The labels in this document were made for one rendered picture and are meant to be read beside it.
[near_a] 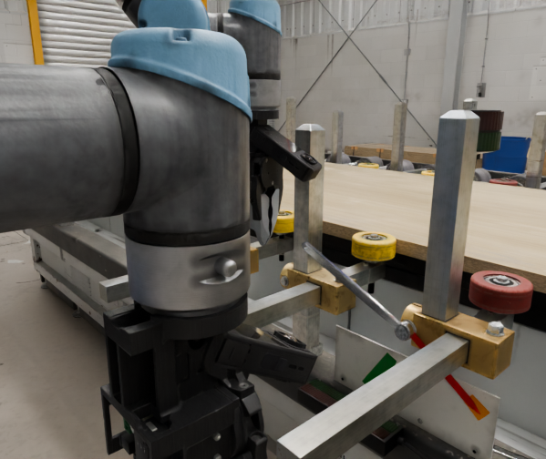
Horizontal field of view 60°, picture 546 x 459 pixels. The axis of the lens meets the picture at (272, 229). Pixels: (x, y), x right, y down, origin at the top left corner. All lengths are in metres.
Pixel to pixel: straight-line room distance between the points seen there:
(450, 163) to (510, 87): 7.62
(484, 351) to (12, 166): 0.56
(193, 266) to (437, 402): 0.52
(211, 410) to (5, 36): 8.42
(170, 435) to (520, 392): 0.71
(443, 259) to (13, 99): 0.53
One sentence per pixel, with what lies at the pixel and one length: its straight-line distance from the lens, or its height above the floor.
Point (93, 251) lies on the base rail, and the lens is 1.59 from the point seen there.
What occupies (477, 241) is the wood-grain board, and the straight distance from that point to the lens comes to 0.94.
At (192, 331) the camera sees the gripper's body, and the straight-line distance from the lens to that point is 0.28.
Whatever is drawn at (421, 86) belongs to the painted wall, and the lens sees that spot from 8.86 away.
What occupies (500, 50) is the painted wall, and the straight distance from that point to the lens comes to 8.34.
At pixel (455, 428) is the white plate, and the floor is 0.73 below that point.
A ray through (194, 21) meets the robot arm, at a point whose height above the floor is 1.23.
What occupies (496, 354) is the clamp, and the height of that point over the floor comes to 0.86.
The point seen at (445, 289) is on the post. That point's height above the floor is 0.92.
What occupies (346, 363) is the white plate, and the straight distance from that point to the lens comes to 0.80.
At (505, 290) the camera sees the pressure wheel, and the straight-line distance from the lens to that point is 0.70.
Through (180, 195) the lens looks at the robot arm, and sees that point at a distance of 0.25.
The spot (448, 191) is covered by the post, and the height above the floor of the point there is 1.04.
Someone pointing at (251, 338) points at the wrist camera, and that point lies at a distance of 0.33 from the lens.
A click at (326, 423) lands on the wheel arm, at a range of 0.48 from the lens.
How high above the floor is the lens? 1.15
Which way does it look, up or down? 15 degrees down
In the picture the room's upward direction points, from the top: straight up
